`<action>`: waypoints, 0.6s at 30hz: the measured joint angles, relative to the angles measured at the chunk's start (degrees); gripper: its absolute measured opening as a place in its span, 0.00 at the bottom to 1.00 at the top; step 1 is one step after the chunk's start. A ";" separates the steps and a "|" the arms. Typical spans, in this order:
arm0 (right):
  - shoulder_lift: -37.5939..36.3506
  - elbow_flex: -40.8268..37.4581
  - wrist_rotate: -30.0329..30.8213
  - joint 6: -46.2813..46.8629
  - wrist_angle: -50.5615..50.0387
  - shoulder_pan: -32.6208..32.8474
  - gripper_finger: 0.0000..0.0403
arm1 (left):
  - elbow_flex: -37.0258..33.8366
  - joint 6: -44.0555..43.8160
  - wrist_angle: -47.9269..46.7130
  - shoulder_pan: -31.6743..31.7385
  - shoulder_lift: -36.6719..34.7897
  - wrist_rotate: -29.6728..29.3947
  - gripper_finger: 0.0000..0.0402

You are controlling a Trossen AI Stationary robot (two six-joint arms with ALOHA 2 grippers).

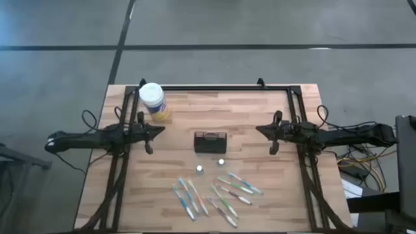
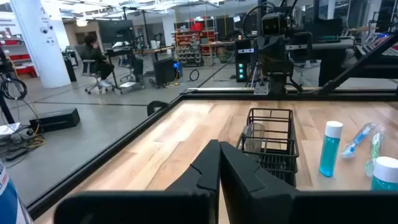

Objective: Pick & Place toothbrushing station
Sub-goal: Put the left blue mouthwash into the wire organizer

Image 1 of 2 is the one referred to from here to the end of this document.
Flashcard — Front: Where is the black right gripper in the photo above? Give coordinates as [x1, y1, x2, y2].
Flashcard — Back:
[255, 110, 295, 156]

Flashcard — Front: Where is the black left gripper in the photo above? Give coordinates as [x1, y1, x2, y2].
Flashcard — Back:
[128, 111, 166, 155]

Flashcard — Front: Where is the orange toothbrush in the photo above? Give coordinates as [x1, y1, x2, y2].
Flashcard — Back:
[187, 179, 210, 217]

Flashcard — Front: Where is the Lysol wipes canister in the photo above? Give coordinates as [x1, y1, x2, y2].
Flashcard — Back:
[138, 82, 171, 122]

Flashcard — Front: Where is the black power brick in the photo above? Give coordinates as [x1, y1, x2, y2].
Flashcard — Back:
[340, 164, 370, 180]

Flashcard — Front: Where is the white paper sheet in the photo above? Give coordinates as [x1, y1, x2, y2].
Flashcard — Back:
[341, 178, 364, 200]

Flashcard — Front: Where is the black stand foot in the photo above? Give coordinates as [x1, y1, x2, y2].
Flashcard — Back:
[346, 191, 401, 215]

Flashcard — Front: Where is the dark grey stand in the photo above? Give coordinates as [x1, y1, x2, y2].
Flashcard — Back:
[0, 142, 53, 234]

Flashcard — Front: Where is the black cabinet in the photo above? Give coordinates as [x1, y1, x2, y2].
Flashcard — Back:
[394, 114, 416, 234]

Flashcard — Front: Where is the black wire basket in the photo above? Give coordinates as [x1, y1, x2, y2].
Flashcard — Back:
[193, 131, 228, 155]

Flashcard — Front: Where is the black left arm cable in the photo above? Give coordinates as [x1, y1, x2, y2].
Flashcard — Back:
[81, 106, 124, 133]

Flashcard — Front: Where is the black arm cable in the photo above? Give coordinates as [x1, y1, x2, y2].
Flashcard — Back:
[317, 105, 380, 131]
[81, 106, 124, 133]

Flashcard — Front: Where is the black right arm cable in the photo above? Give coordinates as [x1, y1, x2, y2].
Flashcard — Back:
[317, 105, 380, 131]

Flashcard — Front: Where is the yellow floor cable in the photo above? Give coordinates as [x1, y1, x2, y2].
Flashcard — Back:
[336, 155, 387, 192]

